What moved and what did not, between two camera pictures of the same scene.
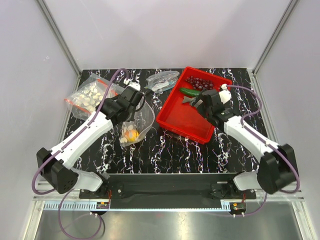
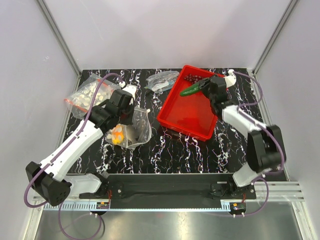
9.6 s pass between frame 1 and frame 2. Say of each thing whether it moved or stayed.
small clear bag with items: stayed
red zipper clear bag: stayed
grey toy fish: moved
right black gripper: moved
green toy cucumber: moved
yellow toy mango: moved
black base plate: stayed
